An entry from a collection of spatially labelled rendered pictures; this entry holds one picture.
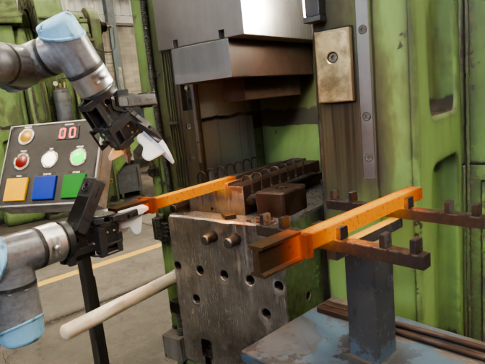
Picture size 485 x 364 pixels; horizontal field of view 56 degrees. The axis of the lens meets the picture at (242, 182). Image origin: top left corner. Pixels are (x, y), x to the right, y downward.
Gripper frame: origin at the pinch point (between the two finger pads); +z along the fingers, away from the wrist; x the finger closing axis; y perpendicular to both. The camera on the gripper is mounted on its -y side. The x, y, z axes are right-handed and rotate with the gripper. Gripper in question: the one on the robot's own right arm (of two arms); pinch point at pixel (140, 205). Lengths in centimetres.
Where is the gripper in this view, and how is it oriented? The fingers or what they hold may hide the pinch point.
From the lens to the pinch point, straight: 104.5
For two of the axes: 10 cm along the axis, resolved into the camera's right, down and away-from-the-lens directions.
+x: 8.0, 0.3, -6.1
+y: 0.9, 9.8, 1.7
